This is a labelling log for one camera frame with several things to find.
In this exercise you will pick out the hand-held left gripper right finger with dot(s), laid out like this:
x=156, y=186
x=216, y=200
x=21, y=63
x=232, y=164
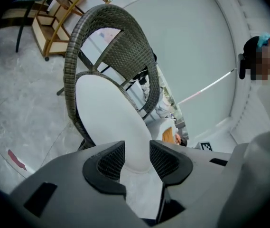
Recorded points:
x=179, y=168

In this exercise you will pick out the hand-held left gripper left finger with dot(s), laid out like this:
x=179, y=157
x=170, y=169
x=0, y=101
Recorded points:
x=92, y=172

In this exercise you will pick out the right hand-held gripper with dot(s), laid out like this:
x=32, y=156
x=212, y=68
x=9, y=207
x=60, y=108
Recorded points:
x=206, y=146

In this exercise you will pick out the grey wicker chair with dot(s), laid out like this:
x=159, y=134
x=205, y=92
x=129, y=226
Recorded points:
x=127, y=49

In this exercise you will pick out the white blind pull rod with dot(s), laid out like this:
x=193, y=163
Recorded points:
x=208, y=87

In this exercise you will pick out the red floor tape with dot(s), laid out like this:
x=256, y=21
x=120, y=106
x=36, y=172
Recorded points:
x=16, y=160

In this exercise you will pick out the person's head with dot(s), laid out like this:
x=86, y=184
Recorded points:
x=265, y=63

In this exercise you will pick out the white roller blind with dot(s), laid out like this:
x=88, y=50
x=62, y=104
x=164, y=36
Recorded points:
x=187, y=44

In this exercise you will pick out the blue hair cover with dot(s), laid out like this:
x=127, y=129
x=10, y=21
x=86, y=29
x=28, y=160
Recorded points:
x=264, y=39

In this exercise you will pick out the wooden shelf cart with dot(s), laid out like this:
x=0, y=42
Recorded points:
x=51, y=27

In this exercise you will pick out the black head-worn camera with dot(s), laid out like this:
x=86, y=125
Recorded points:
x=242, y=66

